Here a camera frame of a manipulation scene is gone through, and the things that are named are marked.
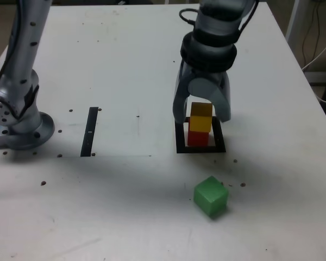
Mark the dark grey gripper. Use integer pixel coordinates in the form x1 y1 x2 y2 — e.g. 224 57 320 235
172 61 232 125

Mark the yellow cube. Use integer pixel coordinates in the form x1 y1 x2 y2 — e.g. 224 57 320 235
189 102 213 133

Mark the white frame bar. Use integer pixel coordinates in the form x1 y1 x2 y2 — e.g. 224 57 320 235
304 72 326 85

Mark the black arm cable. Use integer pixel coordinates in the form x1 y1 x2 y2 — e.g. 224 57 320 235
178 0 259 43

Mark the thin black cable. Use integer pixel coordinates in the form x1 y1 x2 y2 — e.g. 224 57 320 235
301 0 321 69

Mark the red cube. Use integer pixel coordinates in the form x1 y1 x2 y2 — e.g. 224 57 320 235
187 130 210 147

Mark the black tape square outline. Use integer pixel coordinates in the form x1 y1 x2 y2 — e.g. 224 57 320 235
174 116 227 154

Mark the green cube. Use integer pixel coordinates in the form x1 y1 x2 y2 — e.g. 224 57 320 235
193 175 229 219

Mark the black tape strip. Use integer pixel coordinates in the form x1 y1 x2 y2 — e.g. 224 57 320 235
80 107 99 158

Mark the white metal frame leg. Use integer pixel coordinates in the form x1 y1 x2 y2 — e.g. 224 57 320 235
285 0 302 47

